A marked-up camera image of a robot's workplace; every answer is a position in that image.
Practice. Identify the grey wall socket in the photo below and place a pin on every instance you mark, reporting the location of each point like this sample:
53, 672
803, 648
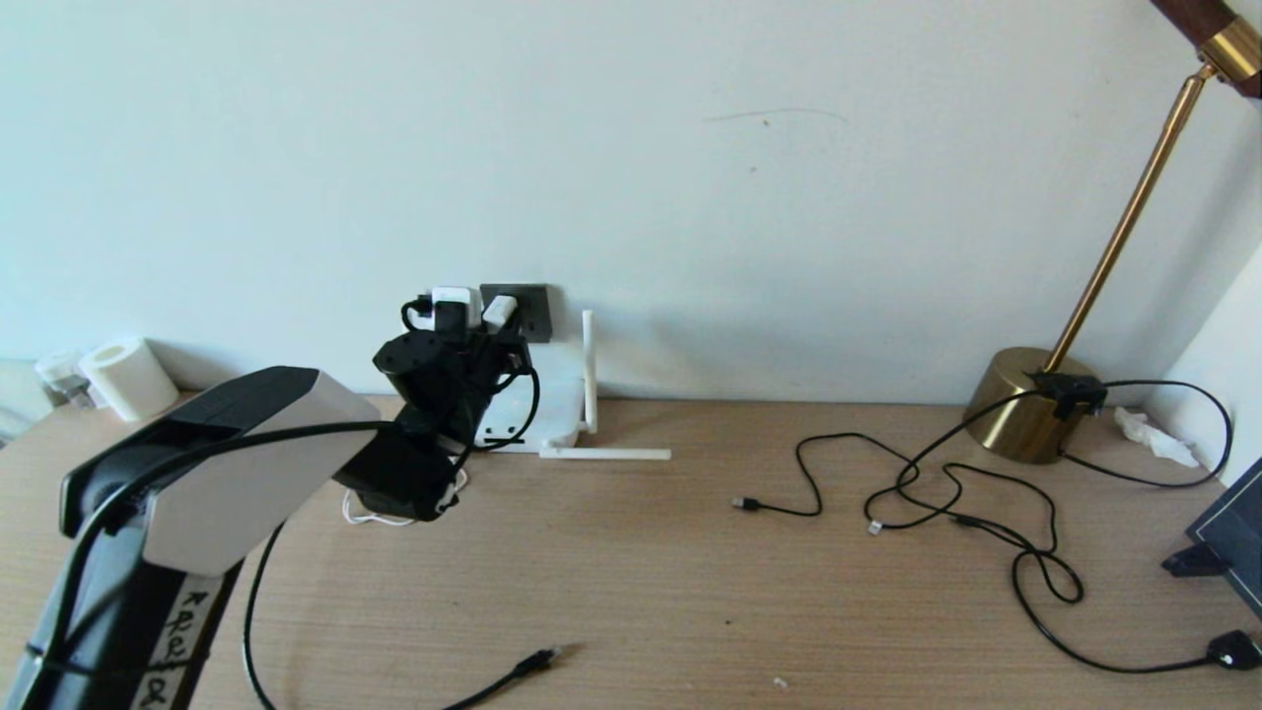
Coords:
534, 306

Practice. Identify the white router with antennas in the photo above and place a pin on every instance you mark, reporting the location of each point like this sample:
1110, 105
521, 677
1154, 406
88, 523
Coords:
557, 409

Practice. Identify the brass desk lamp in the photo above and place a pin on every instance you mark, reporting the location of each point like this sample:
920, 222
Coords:
1016, 404

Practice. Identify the crumpled white tissue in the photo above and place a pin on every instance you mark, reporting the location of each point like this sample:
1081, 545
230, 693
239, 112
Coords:
1154, 434

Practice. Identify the white paper roll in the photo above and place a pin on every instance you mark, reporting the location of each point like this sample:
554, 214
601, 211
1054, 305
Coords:
128, 380

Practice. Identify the black clip stand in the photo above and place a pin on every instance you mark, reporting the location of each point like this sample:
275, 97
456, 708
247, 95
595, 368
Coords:
1193, 562

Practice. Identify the small clear jar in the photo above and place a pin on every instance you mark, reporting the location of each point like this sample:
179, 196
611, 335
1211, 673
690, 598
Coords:
61, 380

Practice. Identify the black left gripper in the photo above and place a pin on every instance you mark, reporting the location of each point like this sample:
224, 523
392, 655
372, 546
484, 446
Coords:
478, 385

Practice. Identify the white power adapter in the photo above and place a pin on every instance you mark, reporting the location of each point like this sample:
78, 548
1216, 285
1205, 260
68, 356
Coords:
500, 311

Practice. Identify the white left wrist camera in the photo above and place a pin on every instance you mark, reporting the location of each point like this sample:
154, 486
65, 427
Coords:
458, 301

